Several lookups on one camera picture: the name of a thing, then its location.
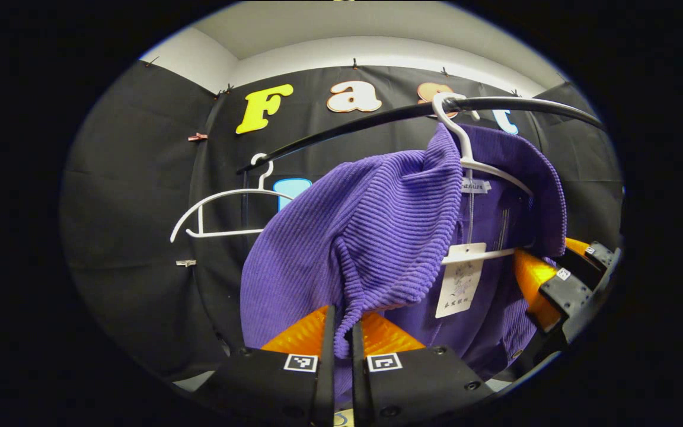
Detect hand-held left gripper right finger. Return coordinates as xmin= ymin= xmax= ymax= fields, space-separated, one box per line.
xmin=352 ymin=311 xmax=496 ymax=427

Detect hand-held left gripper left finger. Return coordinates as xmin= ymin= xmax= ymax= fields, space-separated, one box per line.
xmin=196 ymin=305 xmax=337 ymax=427

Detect purple corduroy jacket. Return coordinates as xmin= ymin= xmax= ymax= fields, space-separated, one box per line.
xmin=240 ymin=123 xmax=569 ymax=404

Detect large white clothes hanger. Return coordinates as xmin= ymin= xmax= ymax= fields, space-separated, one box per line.
xmin=432 ymin=92 xmax=535 ymax=266

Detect black clothes rack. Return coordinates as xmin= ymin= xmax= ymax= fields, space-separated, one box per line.
xmin=236 ymin=96 xmax=607 ymax=176

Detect small white clothes hanger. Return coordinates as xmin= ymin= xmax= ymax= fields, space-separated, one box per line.
xmin=170 ymin=153 xmax=295 ymax=244

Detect black backdrop cloth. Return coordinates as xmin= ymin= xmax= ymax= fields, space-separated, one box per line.
xmin=60 ymin=59 xmax=624 ymax=380

